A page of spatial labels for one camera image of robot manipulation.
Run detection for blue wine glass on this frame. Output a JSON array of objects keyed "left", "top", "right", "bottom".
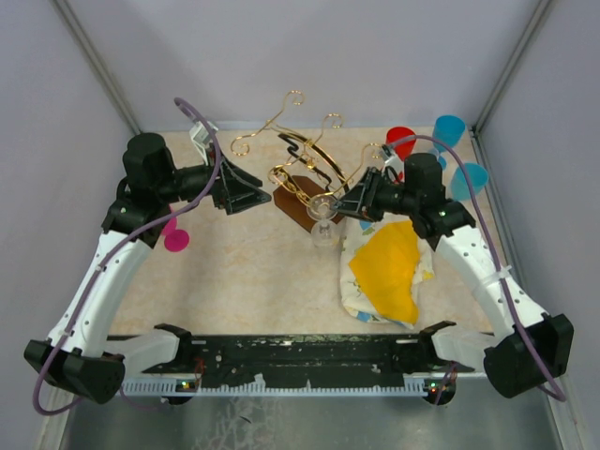
[
  {"left": 429, "top": 114, "right": 466, "bottom": 170},
  {"left": 450, "top": 162, "right": 488, "bottom": 202}
]

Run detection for gold wire glass rack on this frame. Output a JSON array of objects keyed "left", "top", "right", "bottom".
[{"left": 229, "top": 90, "right": 381, "bottom": 233}]

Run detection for yellow floral cloth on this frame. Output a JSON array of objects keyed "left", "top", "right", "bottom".
[{"left": 339, "top": 214, "right": 435, "bottom": 329}]

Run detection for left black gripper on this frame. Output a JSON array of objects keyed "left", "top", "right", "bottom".
[{"left": 157, "top": 142, "right": 272, "bottom": 215}]

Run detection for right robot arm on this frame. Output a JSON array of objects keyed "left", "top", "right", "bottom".
[{"left": 334, "top": 154, "right": 574, "bottom": 400}]

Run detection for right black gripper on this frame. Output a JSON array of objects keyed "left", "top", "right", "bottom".
[{"left": 329, "top": 168, "right": 418, "bottom": 223}]

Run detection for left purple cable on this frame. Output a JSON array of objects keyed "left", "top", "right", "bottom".
[{"left": 32, "top": 97, "right": 221, "bottom": 417}]

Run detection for pink wine glass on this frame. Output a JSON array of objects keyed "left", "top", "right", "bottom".
[{"left": 161, "top": 217, "right": 190, "bottom": 252}]

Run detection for red wine glass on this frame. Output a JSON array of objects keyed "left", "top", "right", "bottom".
[{"left": 385, "top": 127, "right": 416, "bottom": 161}]

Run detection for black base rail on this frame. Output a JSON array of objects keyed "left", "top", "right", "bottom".
[{"left": 145, "top": 334, "right": 450, "bottom": 389}]

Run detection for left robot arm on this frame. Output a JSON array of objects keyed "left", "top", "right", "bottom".
[{"left": 23, "top": 133, "right": 271, "bottom": 404}]

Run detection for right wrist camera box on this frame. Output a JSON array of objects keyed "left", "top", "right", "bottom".
[{"left": 380, "top": 145, "right": 404, "bottom": 174}]

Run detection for clear wine glass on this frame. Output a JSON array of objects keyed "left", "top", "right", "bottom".
[{"left": 307, "top": 193, "right": 340, "bottom": 248}]

